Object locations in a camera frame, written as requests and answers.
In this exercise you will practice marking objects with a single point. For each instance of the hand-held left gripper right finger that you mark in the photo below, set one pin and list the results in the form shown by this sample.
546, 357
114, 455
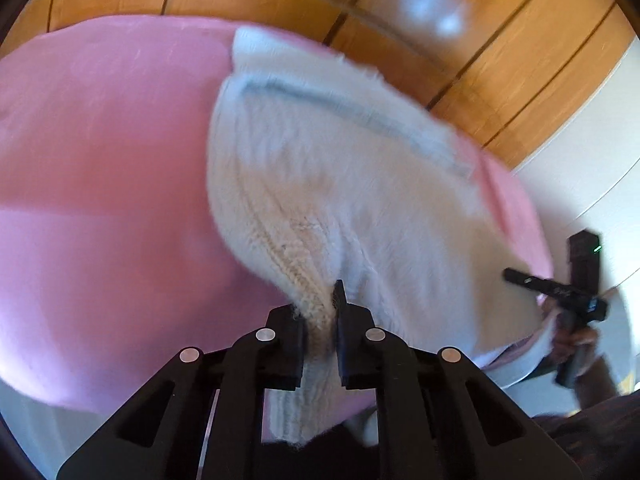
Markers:
350, 355

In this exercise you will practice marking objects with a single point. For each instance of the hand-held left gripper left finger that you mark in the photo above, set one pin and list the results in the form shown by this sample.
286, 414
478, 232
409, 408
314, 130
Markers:
290, 355

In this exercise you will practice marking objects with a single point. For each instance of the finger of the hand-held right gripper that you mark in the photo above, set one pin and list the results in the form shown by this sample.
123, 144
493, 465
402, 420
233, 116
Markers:
545, 286

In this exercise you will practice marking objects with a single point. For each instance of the light grey knitted sweater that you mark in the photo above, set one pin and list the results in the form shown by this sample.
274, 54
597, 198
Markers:
350, 185

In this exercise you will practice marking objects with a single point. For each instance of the person's right forearm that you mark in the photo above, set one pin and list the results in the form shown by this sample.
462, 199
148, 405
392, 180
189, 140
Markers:
597, 385

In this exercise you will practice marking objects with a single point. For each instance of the person's right hand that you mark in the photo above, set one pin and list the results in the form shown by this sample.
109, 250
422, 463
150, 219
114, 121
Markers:
572, 342

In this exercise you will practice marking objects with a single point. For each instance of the white mattress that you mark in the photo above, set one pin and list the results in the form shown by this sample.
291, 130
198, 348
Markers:
75, 430

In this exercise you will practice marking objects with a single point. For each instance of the pink blanket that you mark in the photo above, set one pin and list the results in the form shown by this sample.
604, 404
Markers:
100, 210

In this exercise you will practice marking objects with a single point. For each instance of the glossy wooden wardrobe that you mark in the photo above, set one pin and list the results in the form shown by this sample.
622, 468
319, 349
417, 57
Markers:
450, 35

